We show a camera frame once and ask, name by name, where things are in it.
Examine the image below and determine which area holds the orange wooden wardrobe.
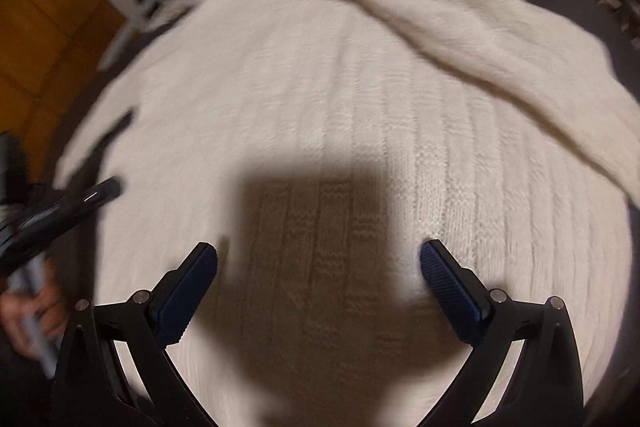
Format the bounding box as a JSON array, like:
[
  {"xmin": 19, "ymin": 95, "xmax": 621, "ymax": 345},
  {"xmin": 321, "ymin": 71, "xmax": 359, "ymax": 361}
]
[{"xmin": 0, "ymin": 0, "xmax": 128, "ymax": 132}]

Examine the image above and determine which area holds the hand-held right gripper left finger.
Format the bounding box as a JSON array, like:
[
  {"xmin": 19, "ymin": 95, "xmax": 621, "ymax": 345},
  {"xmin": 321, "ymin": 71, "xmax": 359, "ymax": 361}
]
[{"xmin": 50, "ymin": 242, "xmax": 221, "ymax": 427}]

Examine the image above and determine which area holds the person's left hand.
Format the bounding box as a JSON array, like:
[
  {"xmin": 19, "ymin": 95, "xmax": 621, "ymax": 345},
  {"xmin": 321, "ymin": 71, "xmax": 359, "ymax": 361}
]
[{"xmin": 0, "ymin": 279, "xmax": 71, "ymax": 358}]

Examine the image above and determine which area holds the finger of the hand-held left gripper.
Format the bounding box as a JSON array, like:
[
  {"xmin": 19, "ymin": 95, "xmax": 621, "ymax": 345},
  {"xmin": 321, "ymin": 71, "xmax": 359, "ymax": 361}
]
[{"xmin": 20, "ymin": 177, "xmax": 123, "ymax": 235}]

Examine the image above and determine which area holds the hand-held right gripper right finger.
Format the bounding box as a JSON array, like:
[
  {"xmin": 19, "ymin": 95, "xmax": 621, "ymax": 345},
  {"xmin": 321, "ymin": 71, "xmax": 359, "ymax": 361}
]
[{"xmin": 417, "ymin": 239, "xmax": 586, "ymax": 427}]

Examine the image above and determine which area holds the white knit sweater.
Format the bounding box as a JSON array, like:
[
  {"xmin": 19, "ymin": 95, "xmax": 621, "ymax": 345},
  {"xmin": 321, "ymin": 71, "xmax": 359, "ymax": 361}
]
[{"xmin": 55, "ymin": 0, "xmax": 640, "ymax": 427}]

